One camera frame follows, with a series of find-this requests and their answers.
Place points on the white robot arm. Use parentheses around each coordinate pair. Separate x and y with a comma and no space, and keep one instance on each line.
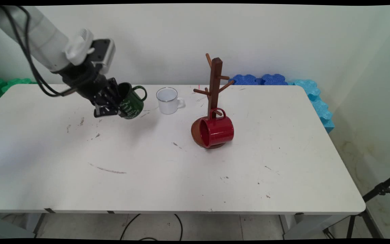
(42,37)

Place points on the black tripod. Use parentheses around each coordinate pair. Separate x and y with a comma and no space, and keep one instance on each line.
(377,189)

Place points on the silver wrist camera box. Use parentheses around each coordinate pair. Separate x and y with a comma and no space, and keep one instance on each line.
(105,54)

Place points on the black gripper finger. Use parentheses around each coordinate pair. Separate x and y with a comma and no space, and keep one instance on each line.
(108,107)
(115,88)

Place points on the dark blue foam tile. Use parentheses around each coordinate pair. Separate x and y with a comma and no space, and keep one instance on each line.
(274,79)
(245,80)

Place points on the light blue foam tile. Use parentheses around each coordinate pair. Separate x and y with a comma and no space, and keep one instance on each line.
(306,88)
(324,115)

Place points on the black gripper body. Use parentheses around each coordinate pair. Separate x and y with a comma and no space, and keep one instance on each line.
(86,81)

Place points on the grey table leg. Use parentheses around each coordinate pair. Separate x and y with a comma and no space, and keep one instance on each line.
(40,223)
(303,225)

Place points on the green enamel mug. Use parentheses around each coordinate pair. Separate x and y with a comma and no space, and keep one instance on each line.
(133,101)

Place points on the red enamel mug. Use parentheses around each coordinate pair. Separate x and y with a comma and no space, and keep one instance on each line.
(220,130)

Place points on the brown wooden mug tree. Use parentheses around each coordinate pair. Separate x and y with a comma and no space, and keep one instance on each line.
(215,81)

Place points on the white enamel mug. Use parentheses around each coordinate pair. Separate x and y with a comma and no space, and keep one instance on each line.
(168,103)

